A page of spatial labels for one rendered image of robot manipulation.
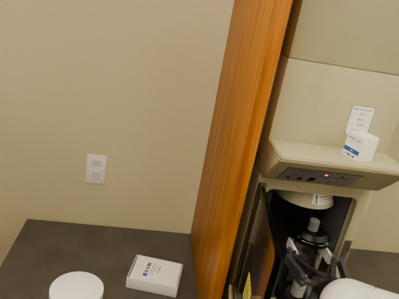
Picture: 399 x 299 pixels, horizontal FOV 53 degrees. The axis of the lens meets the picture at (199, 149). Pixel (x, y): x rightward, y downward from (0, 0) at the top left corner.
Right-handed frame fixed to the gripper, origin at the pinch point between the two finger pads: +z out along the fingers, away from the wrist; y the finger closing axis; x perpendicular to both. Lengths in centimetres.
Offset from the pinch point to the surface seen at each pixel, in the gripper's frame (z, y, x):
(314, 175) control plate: -5.3, 6.8, -24.5
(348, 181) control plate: -4.3, -2.6, -23.6
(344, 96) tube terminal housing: 1.8, 2.0, -43.1
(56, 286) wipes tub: -8, 65, 12
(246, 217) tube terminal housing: 3.8, 18.0, -5.6
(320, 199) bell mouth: 4.3, -1.6, -13.3
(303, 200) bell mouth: 4.4, 3.1, -12.3
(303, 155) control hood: -7.5, 12.1, -30.0
